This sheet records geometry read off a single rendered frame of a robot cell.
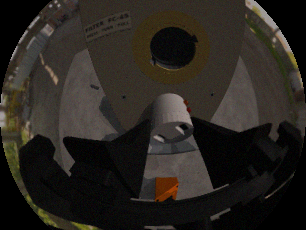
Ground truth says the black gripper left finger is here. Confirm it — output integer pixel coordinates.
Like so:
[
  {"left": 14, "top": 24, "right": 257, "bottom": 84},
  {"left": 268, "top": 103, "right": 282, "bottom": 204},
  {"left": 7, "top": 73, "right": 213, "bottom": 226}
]
[{"left": 63, "top": 119, "right": 150, "bottom": 199}]

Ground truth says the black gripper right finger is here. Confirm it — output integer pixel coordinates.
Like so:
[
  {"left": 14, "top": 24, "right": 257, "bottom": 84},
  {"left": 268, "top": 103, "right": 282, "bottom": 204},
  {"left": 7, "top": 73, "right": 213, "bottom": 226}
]
[{"left": 190, "top": 116, "right": 273, "bottom": 190}]

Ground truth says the grey cylinder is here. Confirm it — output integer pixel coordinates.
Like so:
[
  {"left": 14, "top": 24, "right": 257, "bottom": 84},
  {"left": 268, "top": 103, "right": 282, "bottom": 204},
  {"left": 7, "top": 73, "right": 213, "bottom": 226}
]
[{"left": 150, "top": 94, "right": 194, "bottom": 144}]

